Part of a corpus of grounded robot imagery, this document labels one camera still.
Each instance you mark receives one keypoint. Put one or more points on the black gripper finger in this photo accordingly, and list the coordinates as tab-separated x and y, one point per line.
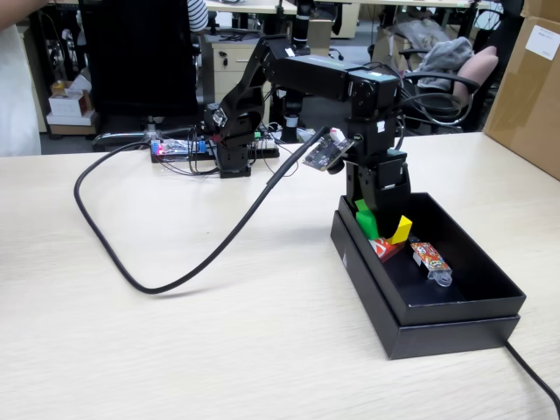
362	205
391	205

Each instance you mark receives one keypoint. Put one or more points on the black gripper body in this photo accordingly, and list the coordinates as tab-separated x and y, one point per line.
391	170

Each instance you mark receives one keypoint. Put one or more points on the green wooden cube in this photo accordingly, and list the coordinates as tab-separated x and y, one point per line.
367	225

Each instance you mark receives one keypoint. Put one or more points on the yellow wooden cube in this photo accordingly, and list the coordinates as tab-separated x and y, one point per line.
401	229

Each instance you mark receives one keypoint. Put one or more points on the red white printed carton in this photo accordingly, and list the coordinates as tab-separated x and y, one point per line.
385	251

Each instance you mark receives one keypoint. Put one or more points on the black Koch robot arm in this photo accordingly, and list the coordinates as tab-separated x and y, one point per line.
315	76

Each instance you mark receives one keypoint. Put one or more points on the black white background robot arm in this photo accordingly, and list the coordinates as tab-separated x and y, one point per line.
301	26

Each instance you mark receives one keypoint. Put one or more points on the black cardboard box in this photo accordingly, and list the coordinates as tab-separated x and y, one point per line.
446	341
472	262

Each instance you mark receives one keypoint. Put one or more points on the labelled brown cardboard box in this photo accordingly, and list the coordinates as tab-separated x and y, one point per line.
529	100

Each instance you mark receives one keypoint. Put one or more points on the plain brown cardboard box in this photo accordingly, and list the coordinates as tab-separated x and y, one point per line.
542	9

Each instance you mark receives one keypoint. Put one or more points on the beige floor carton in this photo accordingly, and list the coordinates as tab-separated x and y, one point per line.
387	57

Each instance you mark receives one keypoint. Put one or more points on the grey cloth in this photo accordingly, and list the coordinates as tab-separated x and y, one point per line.
446	61

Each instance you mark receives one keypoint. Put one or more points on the office chair with pink cushion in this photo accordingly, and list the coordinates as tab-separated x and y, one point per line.
472	74

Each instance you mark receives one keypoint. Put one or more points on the beige drawer cabinet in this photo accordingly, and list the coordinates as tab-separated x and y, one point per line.
232	70

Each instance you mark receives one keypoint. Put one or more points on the controller board with red light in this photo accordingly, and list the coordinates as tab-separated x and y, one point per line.
175	147

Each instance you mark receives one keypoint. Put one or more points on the white office desk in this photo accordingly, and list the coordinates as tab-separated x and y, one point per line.
254	5

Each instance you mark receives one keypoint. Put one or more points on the person in striped shirt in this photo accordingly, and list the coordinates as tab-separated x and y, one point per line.
199	15

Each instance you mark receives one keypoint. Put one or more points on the flat white carton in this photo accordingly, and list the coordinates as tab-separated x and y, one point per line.
70	123

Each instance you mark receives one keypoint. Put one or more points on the small white carton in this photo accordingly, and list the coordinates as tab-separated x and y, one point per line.
65	105

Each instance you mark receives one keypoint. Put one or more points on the open brown carton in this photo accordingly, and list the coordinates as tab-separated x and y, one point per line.
70	85

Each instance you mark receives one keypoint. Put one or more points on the person in white shirt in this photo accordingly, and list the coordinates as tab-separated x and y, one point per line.
15	96

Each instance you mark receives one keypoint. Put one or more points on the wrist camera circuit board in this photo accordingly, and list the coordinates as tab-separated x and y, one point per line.
326	153

